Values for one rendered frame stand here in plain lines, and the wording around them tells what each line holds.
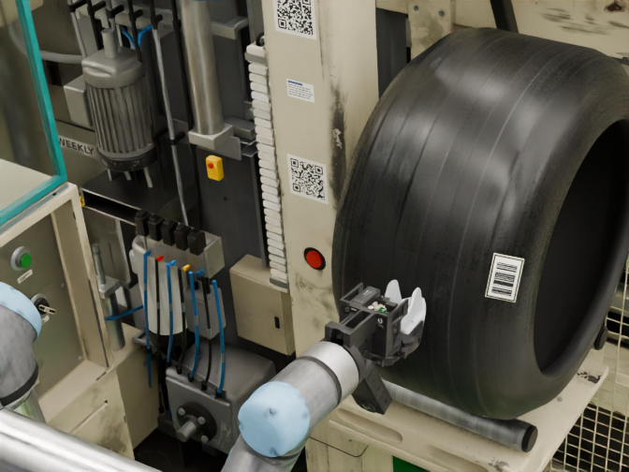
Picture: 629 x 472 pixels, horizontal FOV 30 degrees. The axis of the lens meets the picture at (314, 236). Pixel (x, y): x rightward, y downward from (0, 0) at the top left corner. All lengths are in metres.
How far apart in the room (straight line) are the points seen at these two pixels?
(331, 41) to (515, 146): 0.34
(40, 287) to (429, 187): 0.69
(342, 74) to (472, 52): 0.21
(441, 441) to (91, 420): 0.60
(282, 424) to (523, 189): 0.47
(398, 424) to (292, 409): 0.64
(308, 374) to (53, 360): 0.75
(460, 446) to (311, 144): 0.54
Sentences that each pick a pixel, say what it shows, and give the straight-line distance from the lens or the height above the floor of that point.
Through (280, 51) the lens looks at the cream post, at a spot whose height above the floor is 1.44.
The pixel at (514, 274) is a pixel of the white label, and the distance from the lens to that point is 1.55.
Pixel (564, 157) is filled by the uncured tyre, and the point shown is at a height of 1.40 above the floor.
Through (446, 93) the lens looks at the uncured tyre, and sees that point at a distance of 1.64.
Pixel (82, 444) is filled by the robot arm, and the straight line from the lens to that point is 1.39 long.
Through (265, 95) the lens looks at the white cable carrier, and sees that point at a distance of 1.88.
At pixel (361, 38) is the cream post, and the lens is 1.81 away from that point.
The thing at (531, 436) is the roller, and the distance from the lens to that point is 1.87.
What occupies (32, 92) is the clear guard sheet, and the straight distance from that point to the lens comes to 1.80.
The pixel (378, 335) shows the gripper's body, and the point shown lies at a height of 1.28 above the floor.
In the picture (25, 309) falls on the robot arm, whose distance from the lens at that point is 1.53.
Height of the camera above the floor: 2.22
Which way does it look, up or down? 35 degrees down
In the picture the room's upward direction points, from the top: 5 degrees counter-clockwise
